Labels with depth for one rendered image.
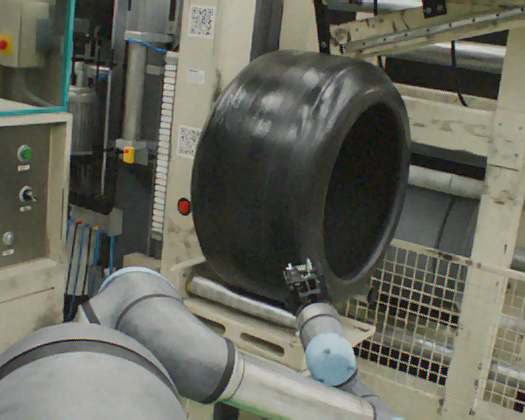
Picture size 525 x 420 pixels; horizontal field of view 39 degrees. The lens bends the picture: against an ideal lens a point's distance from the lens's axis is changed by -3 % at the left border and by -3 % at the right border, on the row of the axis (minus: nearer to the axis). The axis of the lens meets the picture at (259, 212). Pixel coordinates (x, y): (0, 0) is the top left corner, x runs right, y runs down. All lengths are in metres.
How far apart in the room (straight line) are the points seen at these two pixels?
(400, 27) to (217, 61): 0.50
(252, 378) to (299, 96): 0.67
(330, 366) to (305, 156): 0.45
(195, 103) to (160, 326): 0.92
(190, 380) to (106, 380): 0.65
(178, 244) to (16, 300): 0.42
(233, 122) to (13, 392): 1.24
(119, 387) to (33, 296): 1.53
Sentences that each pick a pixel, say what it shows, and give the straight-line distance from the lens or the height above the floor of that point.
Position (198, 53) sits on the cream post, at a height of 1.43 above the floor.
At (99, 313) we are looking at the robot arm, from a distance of 1.09.
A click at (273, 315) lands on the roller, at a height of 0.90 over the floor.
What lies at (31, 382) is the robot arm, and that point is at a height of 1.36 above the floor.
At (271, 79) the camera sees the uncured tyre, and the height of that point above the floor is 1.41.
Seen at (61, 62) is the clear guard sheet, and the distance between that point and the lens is 1.83.
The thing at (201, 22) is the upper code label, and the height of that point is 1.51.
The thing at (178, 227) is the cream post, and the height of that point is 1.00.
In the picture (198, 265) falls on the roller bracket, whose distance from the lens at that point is 1.84.
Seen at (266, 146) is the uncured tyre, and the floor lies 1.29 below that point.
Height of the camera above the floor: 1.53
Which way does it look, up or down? 14 degrees down
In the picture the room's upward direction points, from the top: 6 degrees clockwise
